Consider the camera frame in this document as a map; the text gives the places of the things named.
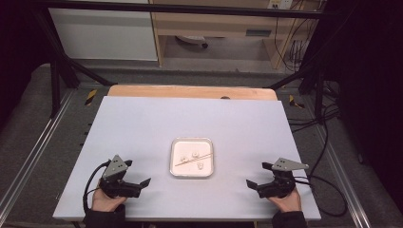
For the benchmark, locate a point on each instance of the wooden table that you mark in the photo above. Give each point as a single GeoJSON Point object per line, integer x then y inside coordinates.
{"type": "Point", "coordinates": [190, 92]}

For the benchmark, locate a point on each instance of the white power outlet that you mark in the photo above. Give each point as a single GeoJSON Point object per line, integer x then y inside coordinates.
{"type": "Point", "coordinates": [280, 3]}

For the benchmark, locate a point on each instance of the black metal frame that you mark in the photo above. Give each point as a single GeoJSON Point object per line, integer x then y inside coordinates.
{"type": "Point", "coordinates": [190, 9]}

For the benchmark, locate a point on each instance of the black curtain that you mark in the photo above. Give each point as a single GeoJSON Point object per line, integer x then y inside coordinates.
{"type": "Point", "coordinates": [374, 95]}
{"type": "Point", "coordinates": [15, 47]}

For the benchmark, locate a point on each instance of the person's right hand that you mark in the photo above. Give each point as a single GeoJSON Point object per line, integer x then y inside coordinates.
{"type": "Point", "coordinates": [288, 204]}

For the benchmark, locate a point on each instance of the person's left hand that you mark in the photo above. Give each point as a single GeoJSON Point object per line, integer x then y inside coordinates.
{"type": "Point", "coordinates": [103, 202]}

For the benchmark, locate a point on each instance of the aluminium floor rail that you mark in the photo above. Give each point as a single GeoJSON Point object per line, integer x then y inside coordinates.
{"type": "Point", "coordinates": [345, 180]}
{"type": "Point", "coordinates": [34, 148]}

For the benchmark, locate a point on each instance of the white cabinet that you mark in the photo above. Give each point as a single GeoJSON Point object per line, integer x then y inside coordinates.
{"type": "Point", "coordinates": [104, 34]}

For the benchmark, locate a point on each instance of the small white food piece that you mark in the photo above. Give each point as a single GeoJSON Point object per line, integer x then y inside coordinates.
{"type": "Point", "coordinates": [200, 165]}
{"type": "Point", "coordinates": [195, 154]}

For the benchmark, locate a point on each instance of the light wooden desk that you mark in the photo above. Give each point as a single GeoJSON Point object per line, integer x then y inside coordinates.
{"type": "Point", "coordinates": [215, 22]}

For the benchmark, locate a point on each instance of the square metal tray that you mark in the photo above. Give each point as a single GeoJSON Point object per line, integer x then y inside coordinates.
{"type": "Point", "coordinates": [190, 147]}

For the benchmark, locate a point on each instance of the white chair base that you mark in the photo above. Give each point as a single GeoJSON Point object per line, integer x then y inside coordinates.
{"type": "Point", "coordinates": [191, 39]}

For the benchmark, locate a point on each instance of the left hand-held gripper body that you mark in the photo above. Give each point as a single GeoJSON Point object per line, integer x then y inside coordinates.
{"type": "Point", "coordinates": [114, 167]}

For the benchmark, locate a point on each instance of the yellow black tape strip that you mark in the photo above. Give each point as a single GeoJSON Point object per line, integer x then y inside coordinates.
{"type": "Point", "coordinates": [91, 97]}
{"type": "Point", "coordinates": [295, 102]}

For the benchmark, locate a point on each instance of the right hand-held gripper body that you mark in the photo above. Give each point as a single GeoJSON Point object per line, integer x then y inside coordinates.
{"type": "Point", "coordinates": [283, 182]}

